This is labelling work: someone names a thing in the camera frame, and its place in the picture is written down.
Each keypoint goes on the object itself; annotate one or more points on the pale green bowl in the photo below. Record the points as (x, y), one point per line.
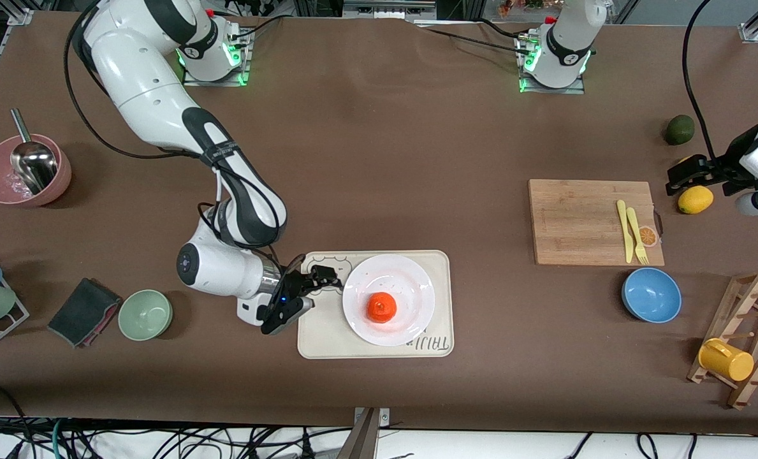
(145, 314)

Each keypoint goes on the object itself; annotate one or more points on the steel ladle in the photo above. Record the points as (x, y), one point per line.
(34, 166)

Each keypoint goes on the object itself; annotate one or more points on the wooden peg cup rack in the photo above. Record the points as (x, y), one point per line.
(751, 306)

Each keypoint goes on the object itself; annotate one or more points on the clear crumpled plastic wrap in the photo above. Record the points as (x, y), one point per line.
(10, 186)

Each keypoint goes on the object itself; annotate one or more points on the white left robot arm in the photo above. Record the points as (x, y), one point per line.
(567, 51)

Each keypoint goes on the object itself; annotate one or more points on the dark grey folded cloth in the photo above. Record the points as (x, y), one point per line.
(82, 311)

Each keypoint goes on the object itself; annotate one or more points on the yellow plastic knife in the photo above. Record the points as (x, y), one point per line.
(624, 229)

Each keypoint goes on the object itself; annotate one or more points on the yellow mug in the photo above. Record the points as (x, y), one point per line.
(726, 360)

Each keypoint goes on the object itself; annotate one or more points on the green avocado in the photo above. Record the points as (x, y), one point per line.
(679, 129)

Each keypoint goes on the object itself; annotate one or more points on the cream bear print tray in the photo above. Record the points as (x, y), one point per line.
(318, 331)

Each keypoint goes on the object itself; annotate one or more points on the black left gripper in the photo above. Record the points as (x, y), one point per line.
(720, 167)

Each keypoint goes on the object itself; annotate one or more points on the yellow plastic fork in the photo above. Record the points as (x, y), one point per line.
(637, 236)

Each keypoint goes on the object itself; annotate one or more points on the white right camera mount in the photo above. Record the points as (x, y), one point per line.
(251, 312)

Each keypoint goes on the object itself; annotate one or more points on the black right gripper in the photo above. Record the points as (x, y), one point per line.
(297, 283)

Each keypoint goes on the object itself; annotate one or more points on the orange slice toy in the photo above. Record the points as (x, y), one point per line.
(648, 236)

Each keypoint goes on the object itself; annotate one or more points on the orange fruit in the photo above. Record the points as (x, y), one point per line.
(381, 307)

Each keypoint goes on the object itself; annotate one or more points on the blue bowl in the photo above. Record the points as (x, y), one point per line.
(651, 295)

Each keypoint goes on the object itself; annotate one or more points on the grey metal clamp bracket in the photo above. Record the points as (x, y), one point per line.
(363, 437)

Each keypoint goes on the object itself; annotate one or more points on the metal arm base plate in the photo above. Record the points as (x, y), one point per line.
(241, 70)
(576, 86)

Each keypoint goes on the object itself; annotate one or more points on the white round plate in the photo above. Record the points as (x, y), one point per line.
(404, 287)

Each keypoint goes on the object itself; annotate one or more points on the wooden cutting board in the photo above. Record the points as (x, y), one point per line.
(576, 223)

